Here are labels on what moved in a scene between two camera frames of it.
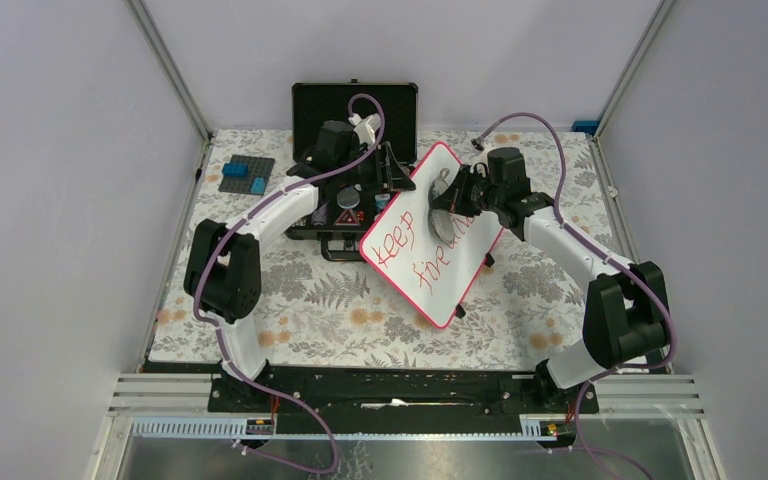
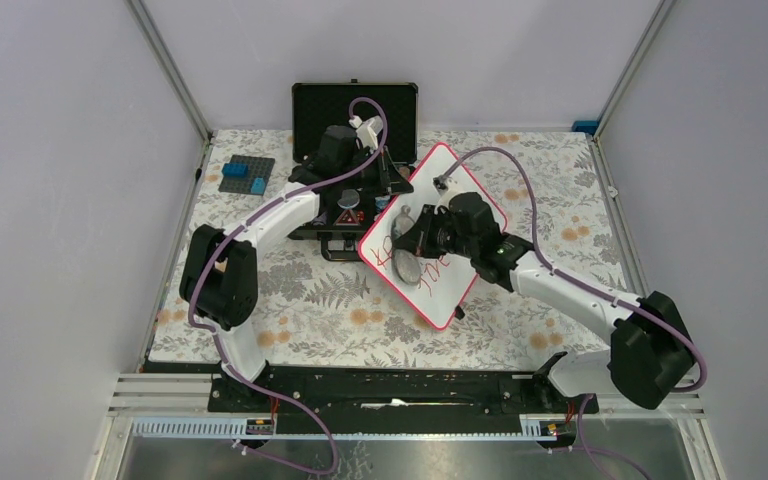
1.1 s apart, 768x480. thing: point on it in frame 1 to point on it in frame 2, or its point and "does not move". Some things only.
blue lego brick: (235, 169) does not move
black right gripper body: (473, 194) to (438, 236)
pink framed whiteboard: (432, 274) does not move
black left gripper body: (369, 172) does not move
